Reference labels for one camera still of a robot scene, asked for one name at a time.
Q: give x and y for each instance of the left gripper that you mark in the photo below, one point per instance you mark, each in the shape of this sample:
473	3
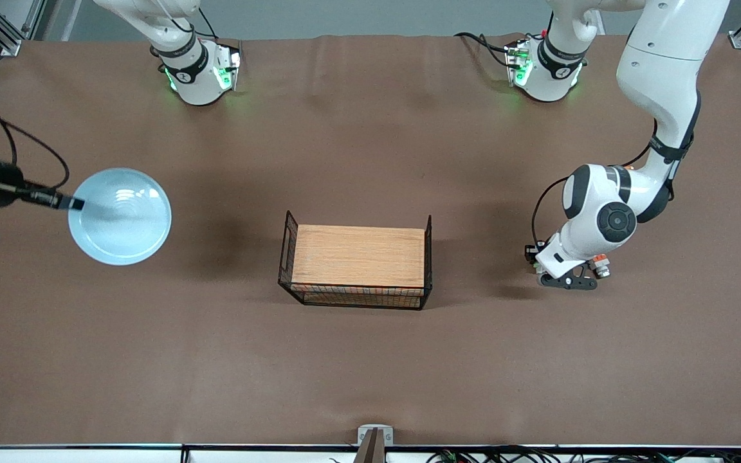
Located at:
530	252

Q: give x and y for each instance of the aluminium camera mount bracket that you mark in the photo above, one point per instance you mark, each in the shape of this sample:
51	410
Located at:
375	444

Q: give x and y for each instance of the white base connector plate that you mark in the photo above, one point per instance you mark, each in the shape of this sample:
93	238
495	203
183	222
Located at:
517	63
227	67

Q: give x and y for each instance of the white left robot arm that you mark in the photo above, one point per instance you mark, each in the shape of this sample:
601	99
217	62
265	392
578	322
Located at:
660	71

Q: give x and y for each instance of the light blue round plate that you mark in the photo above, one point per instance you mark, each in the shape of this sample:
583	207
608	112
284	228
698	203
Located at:
119	218

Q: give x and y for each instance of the wooden basket lid board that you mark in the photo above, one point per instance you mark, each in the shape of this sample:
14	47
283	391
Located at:
357	256

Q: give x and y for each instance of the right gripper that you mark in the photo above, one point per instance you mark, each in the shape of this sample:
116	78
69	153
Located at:
2	183

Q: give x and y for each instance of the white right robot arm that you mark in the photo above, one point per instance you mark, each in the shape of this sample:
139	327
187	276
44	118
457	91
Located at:
190	71

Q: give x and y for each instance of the orange contact block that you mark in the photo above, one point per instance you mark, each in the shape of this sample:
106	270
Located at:
600	265

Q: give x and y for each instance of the brown table cover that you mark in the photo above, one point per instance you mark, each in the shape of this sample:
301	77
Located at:
370	366

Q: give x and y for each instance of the white table edge rail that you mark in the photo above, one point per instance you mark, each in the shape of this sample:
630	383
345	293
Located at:
55	456

